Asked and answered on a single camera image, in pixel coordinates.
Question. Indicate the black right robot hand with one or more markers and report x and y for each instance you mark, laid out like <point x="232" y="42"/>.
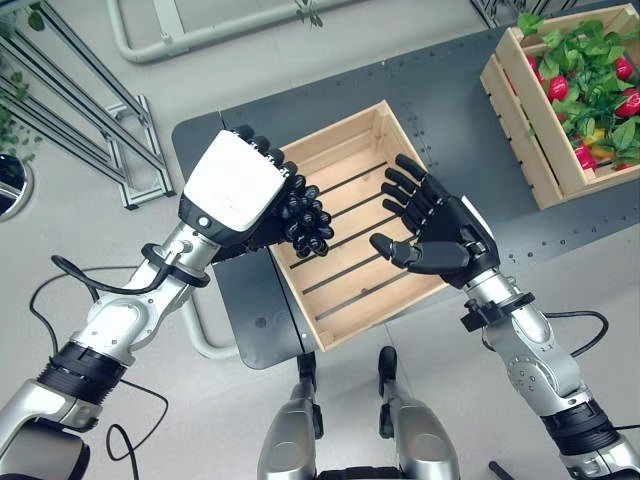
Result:
<point x="445" y="235"/>

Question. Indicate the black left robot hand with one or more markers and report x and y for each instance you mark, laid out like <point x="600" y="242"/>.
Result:
<point x="230" y="185"/>

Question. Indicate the dark purple grape bunch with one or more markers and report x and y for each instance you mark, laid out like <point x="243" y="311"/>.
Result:
<point x="310" y="222"/>

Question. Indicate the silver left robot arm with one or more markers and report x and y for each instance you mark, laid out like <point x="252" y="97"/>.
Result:
<point x="120" y="320"/>

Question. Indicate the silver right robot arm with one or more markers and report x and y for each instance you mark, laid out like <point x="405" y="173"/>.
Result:
<point x="540" y="360"/>

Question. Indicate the empty wooden crate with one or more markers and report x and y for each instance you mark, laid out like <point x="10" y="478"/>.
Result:
<point x="360" y="280"/>

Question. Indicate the wooden crate with leaves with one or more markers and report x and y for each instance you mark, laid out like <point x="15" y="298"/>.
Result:
<point x="530" y="130"/>

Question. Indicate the white table leg tube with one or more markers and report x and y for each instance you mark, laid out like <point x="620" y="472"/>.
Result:
<point x="200" y="330"/>

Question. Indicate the red artificial fruit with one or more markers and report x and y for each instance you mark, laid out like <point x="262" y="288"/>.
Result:
<point x="630" y="103"/>
<point x="535" y="67"/>
<point x="558" y="88"/>
<point x="624" y="68"/>
<point x="586" y="156"/>

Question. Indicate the yellow artificial fruit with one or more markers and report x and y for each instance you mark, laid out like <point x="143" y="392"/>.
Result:
<point x="598" y="137"/>

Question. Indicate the small green leaf sprig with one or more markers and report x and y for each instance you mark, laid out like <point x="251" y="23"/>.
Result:
<point x="310" y="12"/>

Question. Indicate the round silver black base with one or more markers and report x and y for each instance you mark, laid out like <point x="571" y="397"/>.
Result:
<point x="12" y="187"/>

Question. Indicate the green artificial leaves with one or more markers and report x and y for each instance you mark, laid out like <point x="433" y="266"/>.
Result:
<point x="590" y="65"/>

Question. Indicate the green potted plant leaves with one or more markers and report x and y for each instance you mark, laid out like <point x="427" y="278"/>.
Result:
<point x="12" y="125"/>

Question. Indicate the dark metal rack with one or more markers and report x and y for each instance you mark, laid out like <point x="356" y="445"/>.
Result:
<point x="505" y="10"/>

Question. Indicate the black rod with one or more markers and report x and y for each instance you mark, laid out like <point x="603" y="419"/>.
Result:
<point x="502" y="471"/>

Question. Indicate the silver left robot leg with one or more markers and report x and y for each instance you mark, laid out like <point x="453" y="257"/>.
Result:
<point x="292" y="435"/>

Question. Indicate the white tubular frame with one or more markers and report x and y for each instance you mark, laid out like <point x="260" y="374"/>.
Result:
<point x="150" y="52"/>

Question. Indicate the aluminium profile frame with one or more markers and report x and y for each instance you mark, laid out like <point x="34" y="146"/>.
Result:
<point x="75" y="105"/>

